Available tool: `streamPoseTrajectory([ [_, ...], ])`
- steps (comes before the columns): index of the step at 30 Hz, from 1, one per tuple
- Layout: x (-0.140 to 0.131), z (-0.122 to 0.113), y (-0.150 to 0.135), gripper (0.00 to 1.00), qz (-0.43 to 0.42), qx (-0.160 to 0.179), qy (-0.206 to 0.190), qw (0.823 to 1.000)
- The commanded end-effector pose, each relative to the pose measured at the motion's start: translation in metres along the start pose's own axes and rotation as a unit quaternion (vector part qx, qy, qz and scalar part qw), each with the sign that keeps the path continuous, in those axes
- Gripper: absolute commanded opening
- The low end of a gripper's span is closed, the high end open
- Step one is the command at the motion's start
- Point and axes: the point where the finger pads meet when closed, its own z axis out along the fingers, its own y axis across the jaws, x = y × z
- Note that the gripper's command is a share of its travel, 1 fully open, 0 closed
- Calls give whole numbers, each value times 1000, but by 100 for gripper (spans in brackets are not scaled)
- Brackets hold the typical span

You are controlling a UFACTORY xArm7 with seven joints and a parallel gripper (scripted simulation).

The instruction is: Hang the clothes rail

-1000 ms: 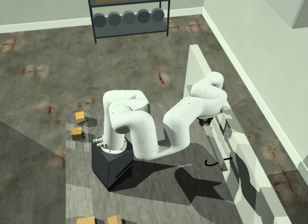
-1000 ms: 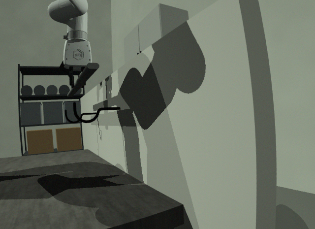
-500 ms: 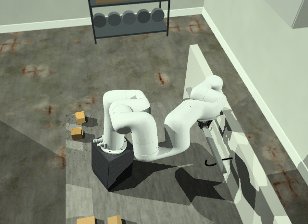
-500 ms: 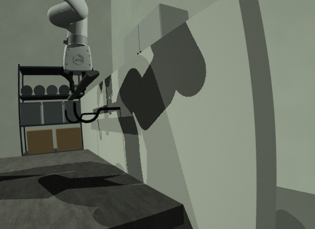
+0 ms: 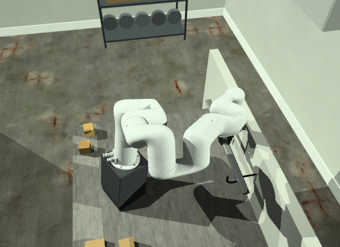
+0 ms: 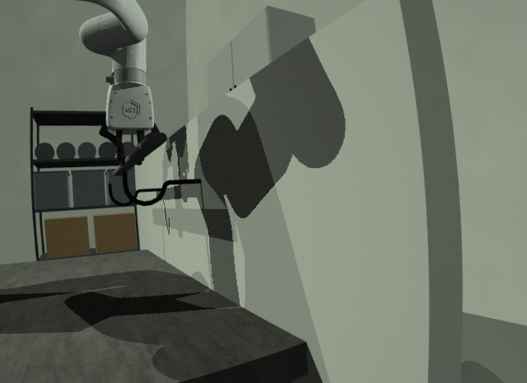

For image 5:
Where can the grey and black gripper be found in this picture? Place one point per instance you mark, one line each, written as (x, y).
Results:
(229, 137)

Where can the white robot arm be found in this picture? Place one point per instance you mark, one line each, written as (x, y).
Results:
(143, 122)

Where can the pale grey wall panel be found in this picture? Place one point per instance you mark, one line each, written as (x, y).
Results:
(279, 214)

